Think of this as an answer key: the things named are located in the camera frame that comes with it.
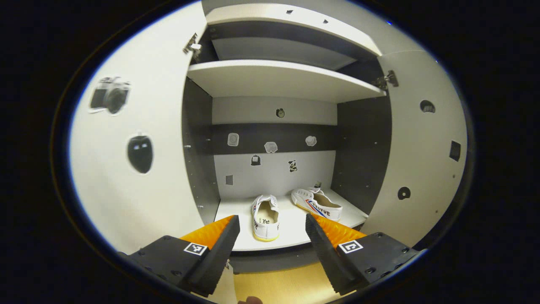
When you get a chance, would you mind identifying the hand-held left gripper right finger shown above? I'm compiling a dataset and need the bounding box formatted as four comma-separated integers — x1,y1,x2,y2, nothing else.
305,212,422,296

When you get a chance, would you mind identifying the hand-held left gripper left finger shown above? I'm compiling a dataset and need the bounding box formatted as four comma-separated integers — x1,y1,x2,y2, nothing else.
118,214,241,297

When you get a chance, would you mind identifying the white canvas shoe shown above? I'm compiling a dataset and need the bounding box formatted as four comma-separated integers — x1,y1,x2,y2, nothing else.
291,188,343,223
251,194,280,242

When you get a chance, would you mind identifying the white cabinet door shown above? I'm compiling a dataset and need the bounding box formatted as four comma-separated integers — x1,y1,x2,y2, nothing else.
69,2,220,256
361,50,468,250

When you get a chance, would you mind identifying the white shoe cabinet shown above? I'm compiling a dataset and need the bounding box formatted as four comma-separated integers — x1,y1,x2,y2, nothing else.
181,2,399,275

